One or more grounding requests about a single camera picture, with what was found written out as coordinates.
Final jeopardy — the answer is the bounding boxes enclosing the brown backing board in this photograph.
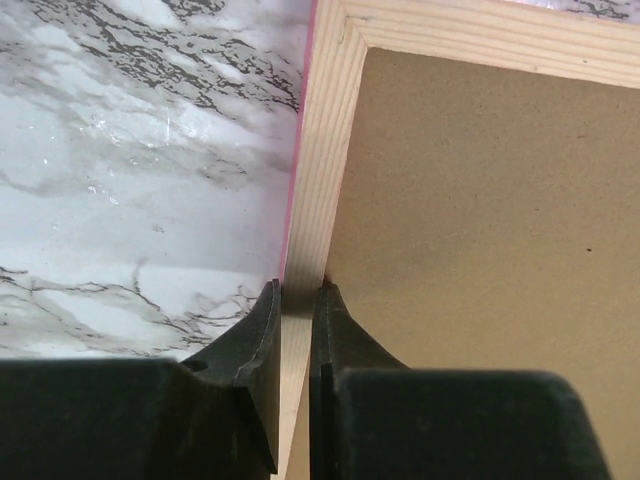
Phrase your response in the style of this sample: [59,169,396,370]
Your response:
[286,47,639,479]

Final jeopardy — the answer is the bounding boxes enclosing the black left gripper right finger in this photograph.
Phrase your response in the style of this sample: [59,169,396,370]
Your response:
[309,282,610,479]

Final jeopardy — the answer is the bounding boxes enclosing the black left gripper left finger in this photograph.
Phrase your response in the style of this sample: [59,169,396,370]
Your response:
[1,280,281,479]

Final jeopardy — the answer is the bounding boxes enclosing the pink photo frame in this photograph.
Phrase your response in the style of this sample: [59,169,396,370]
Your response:
[284,1,639,479]

